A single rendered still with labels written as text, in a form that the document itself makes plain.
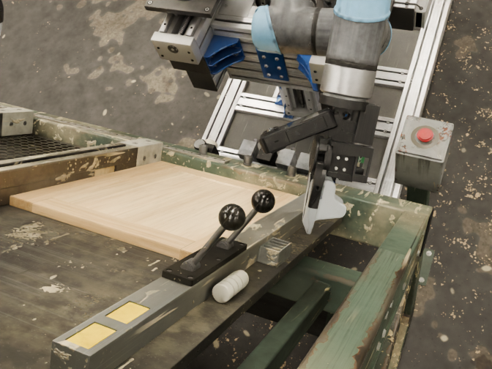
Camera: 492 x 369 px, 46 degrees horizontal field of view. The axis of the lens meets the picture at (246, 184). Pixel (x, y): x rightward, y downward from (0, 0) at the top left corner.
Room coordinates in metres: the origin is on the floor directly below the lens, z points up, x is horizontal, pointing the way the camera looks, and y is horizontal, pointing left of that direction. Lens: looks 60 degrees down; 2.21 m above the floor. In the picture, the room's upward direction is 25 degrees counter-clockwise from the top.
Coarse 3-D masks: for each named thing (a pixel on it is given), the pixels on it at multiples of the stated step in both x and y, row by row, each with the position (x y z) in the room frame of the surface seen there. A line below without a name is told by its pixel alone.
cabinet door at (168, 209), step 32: (32, 192) 0.73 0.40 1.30; (64, 192) 0.72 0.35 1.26; (96, 192) 0.73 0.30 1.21; (128, 192) 0.72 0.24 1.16; (160, 192) 0.72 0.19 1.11; (192, 192) 0.72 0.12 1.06; (224, 192) 0.72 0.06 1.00; (96, 224) 0.57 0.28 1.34; (128, 224) 0.56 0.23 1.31; (160, 224) 0.55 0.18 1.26; (192, 224) 0.55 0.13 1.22
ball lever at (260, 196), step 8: (256, 192) 0.44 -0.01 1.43; (264, 192) 0.43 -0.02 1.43; (256, 200) 0.42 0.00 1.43; (264, 200) 0.42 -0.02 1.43; (272, 200) 0.42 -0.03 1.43; (256, 208) 0.41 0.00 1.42; (264, 208) 0.41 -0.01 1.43; (272, 208) 0.41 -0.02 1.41; (248, 216) 0.42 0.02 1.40; (240, 232) 0.41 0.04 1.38; (224, 240) 0.41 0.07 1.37; (232, 240) 0.41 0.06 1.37; (224, 248) 0.40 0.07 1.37
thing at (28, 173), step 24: (120, 144) 0.95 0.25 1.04; (144, 144) 0.96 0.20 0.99; (0, 168) 0.74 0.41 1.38; (24, 168) 0.75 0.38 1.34; (48, 168) 0.78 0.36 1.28; (72, 168) 0.81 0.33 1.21; (96, 168) 0.84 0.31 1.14; (120, 168) 0.87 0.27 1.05; (0, 192) 0.70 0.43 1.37; (24, 192) 0.73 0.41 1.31
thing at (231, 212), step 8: (224, 208) 0.38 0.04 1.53; (232, 208) 0.37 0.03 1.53; (240, 208) 0.37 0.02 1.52; (224, 216) 0.37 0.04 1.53; (232, 216) 0.36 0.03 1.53; (240, 216) 0.36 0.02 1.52; (224, 224) 0.36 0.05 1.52; (232, 224) 0.36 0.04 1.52; (240, 224) 0.35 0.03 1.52; (216, 232) 0.37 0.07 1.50; (208, 240) 0.37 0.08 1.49; (216, 240) 0.36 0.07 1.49; (208, 248) 0.36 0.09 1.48; (200, 256) 0.36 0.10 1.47; (184, 264) 0.35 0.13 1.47; (192, 264) 0.35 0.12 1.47; (200, 264) 0.35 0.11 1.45
